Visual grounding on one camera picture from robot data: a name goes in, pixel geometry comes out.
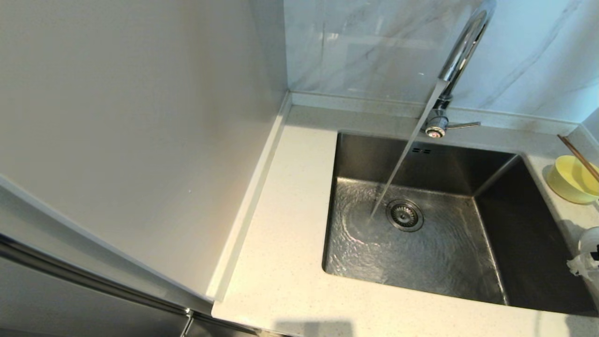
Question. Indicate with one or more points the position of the chrome gooseneck faucet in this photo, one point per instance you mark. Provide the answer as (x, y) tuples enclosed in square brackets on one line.
[(468, 42)]

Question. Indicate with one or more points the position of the stainless steel sink basin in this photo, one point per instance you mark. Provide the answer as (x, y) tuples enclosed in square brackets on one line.
[(444, 262)]

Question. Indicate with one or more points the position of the yellow plastic bowl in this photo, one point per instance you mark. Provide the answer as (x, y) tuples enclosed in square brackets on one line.
[(568, 182)]

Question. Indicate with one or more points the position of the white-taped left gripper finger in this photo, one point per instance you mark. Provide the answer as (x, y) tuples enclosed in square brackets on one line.
[(582, 266)]

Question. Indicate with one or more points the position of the water stream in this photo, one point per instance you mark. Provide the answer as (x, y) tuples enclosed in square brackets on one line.
[(407, 150)]

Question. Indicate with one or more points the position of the grey appliance door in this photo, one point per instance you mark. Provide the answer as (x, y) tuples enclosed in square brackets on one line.
[(28, 304)]

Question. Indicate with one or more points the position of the white ceramic plate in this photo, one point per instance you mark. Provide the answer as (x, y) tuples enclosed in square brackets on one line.
[(593, 238)]

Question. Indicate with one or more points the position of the round metal drain strainer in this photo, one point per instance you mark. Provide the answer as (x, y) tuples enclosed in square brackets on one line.
[(405, 215)]

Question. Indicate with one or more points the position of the brown wooden chopstick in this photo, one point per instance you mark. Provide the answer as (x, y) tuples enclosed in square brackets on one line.
[(587, 168), (575, 155)]

